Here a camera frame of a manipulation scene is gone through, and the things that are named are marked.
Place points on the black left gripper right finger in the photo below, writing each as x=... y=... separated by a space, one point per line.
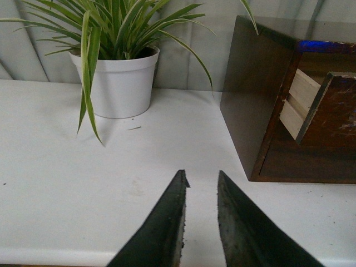
x=249 y=237

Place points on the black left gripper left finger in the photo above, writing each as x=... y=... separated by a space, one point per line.
x=159 y=240

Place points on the wooden drawer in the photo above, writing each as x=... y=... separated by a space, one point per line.
x=321 y=114
x=288 y=161

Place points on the dark wooden drawer cabinet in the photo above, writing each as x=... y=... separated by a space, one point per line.
x=264 y=58

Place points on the white plant pot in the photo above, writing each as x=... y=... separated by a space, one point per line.
x=122 y=88

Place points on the green striped spider plant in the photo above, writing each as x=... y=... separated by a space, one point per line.
x=107 y=31

